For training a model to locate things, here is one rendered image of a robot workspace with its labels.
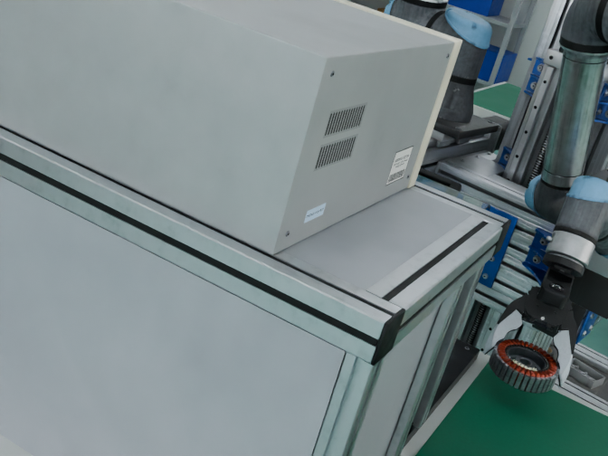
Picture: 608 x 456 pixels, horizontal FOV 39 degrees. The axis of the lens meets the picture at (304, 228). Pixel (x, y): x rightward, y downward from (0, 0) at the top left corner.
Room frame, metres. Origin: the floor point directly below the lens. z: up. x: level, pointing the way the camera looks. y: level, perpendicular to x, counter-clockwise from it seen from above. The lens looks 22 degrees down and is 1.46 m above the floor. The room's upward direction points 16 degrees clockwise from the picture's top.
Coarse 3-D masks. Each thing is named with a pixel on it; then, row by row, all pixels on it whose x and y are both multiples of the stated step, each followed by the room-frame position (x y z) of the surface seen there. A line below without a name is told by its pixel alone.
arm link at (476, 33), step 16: (432, 16) 2.05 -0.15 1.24; (448, 16) 2.02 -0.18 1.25; (464, 16) 2.01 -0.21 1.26; (448, 32) 2.00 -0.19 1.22; (464, 32) 1.98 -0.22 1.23; (480, 32) 1.99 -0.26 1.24; (464, 48) 1.98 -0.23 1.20; (480, 48) 1.99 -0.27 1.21; (464, 64) 1.98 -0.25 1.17; (480, 64) 2.01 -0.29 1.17
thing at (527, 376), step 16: (496, 352) 1.30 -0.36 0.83; (512, 352) 1.33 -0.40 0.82; (528, 352) 1.33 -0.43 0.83; (544, 352) 1.33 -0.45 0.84; (496, 368) 1.28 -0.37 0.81; (512, 368) 1.26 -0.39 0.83; (528, 368) 1.27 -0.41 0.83; (544, 368) 1.29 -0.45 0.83; (512, 384) 1.25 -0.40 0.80; (528, 384) 1.25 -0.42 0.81; (544, 384) 1.26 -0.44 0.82
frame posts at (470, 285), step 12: (468, 288) 1.10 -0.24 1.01; (468, 300) 1.11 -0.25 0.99; (456, 312) 1.10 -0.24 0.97; (456, 324) 1.10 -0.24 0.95; (456, 336) 1.12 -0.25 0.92; (444, 348) 1.10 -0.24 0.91; (444, 360) 1.10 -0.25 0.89; (432, 372) 1.10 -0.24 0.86; (432, 384) 1.10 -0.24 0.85; (432, 396) 1.12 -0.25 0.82; (420, 408) 1.10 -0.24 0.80; (420, 420) 1.10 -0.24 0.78
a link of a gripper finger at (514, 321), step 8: (512, 312) 1.35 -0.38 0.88; (504, 320) 1.34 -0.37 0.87; (512, 320) 1.34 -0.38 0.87; (520, 320) 1.34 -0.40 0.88; (496, 328) 1.34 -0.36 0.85; (504, 328) 1.34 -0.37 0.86; (512, 328) 1.34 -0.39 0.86; (496, 336) 1.33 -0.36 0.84; (504, 336) 1.33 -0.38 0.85; (488, 344) 1.33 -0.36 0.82; (488, 352) 1.33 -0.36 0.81
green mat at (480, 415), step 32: (480, 384) 1.32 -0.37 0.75; (448, 416) 1.19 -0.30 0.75; (480, 416) 1.22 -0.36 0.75; (512, 416) 1.25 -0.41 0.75; (544, 416) 1.27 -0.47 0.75; (576, 416) 1.31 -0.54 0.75; (448, 448) 1.10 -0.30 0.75; (480, 448) 1.13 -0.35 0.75; (512, 448) 1.15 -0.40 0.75; (544, 448) 1.18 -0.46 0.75; (576, 448) 1.21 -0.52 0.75
